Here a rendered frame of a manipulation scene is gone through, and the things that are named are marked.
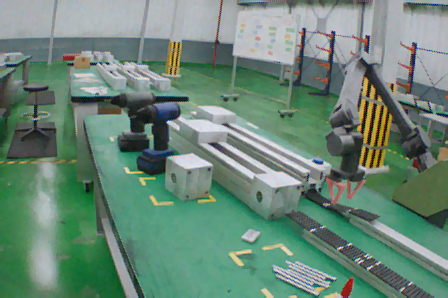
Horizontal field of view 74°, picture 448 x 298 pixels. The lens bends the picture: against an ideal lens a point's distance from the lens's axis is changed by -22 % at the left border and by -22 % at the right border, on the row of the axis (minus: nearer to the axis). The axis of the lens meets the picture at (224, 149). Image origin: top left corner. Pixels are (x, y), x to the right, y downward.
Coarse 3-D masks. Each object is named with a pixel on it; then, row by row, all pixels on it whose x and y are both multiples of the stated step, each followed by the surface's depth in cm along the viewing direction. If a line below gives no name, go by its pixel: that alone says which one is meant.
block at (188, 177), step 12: (180, 156) 108; (192, 156) 109; (168, 168) 105; (180, 168) 100; (192, 168) 100; (204, 168) 102; (168, 180) 106; (180, 180) 101; (192, 180) 101; (204, 180) 104; (180, 192) 102; (192, 192) 102; (204, 192) 105
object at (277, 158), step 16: (192, 112) 174; (224, 128) 151; (240, 128) 154; (240, 144) 140; (256, 144) 133; (272, 144) 136; (272, 160) 125; (288, 160) 119; (304, 160) 121; (304, 176) 111; (320, 176) 115; (304, 192) 113; (320, 192) 117
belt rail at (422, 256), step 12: (360, 228) 93; (372, 228) 89; (384, 228) 88; (384, 240) 86; (396, 240) 82; (408, 240) 81; (408, 252) 79; (420, 252) 75; (420, 264) 74; (432, 264) 71; (444, 264) 69; (444, 276) 68
